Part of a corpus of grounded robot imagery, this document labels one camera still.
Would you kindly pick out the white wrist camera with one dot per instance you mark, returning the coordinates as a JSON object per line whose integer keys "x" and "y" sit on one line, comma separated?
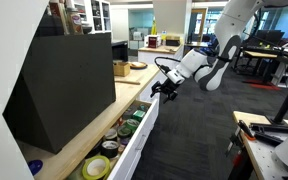
{"x": 175, "y": 77}

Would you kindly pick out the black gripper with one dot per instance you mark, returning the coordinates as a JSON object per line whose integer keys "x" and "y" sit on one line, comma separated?
{"x": 167, "y": 87}

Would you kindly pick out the black tape roll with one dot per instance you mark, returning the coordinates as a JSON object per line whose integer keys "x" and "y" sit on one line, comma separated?
{"x": 109, "y": 149}

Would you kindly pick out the white shelf unit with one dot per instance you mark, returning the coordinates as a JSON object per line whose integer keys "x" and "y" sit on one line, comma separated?
{"x": 95, "y": 14}

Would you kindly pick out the green small box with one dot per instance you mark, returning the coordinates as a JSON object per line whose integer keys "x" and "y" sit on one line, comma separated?
{"x": 138, "y": 115}

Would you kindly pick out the round brown plate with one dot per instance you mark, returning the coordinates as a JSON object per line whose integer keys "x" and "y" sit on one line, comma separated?
{"x": 138, "y": 65}

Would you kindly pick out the blue round object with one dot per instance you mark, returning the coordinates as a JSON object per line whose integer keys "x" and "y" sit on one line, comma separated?
{"x": 35, "y": 166}

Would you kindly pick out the white topmost drawer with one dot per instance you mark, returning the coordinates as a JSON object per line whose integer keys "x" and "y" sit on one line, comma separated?
{"x": 130, "y": 146}

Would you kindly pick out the yellow green tape roll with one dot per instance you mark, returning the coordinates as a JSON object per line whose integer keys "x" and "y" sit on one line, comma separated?
{"x": 96, "y": 168}

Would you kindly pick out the large black box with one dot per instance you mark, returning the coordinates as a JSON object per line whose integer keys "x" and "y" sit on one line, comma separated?
{"x": 65, "y": 83}

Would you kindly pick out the wooden stick on counter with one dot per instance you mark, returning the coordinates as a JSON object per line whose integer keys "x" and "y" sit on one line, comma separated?
{"x": 128, "y": 82}

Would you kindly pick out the black tools on table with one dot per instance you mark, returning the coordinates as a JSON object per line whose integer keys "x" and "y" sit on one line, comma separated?
{"x": 260, "y": 132}

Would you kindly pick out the silver top drawer handle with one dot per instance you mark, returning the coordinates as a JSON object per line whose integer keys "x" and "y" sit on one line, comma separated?
{"x": 141, "y": 142}

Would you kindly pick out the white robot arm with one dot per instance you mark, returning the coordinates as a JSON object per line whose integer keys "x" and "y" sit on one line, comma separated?
{"x": 208, "y": 71}

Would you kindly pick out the white file cabinet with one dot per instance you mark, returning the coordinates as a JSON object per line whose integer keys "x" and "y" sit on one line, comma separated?
{"x": 150, "y": 90}

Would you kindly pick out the red box on counter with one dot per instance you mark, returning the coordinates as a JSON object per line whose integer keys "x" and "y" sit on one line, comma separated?
{"x": 152, "y": 41}

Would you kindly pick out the small cardboard box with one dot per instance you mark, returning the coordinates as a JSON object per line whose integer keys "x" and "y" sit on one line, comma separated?
{"x": 121, "y": 69}

